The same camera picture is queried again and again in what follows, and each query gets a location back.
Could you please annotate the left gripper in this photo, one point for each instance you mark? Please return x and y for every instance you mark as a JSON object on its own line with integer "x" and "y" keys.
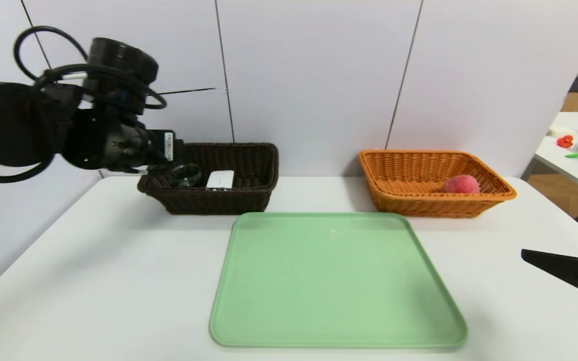
{"x": 169, "y": 145}

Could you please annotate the white plastic box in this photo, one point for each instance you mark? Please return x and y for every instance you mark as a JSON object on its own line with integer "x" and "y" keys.
{"x": 220, "y": 179}

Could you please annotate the pink peach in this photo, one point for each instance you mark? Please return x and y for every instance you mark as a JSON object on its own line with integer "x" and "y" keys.
{"x": 460, "y": 184}

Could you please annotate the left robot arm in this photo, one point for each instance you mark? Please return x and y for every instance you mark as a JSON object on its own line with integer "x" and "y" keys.
{"x": 8, "y": 125}

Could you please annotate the dark brown wicker basket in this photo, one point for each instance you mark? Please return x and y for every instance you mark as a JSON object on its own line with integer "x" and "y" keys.
{"x": 219, "y": 200}

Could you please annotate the orange wicker basket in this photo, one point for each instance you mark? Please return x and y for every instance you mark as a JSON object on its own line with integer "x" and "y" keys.
{"x": 419, "y": 203}

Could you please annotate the thin black zip tie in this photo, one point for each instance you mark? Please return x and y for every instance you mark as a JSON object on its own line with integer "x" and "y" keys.
{"x": 193, "y": 91}

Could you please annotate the white round-edged side table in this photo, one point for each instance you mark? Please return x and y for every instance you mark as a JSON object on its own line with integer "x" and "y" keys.
{"x": 570, "y": 173}

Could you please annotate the small red toy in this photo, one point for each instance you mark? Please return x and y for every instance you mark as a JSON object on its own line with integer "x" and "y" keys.
{"x": 565, "y": 142}

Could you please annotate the cream white flat object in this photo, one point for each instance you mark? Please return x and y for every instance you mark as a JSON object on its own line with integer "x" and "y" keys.
{"x": 561, "y": 132}

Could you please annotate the light green plastic tray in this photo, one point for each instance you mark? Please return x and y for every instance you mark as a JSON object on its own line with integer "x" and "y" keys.
{"x": 319, "y": 291}

